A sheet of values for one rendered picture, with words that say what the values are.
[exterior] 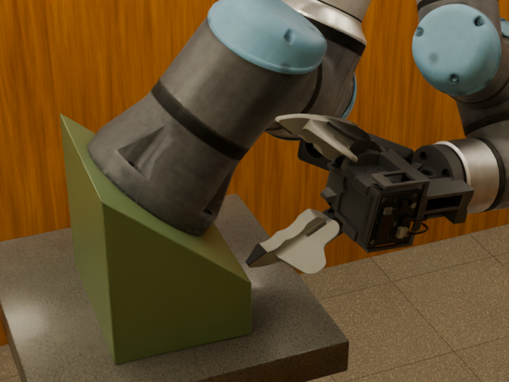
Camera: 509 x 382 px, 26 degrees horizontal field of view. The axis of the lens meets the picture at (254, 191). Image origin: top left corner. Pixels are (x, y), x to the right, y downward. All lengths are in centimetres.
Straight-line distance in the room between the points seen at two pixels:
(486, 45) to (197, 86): 28
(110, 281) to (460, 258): 201
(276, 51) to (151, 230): 21
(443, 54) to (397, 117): 177
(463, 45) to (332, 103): 25
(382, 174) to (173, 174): 21
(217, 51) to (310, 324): 30
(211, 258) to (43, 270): 25
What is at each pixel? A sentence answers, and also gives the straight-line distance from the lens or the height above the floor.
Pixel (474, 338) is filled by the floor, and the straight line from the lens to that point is 271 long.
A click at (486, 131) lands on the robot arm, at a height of 113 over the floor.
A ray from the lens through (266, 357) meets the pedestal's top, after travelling 112.
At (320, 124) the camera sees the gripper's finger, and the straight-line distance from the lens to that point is 98.
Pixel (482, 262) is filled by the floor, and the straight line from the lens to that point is 298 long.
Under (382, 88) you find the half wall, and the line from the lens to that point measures 271.
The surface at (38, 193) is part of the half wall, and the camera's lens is 250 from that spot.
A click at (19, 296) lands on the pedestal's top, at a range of 123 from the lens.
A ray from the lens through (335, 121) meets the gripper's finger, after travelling 100.
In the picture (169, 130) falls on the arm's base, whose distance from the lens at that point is 107.
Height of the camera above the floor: 165
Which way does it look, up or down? 31 degrees down
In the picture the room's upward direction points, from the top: straight up
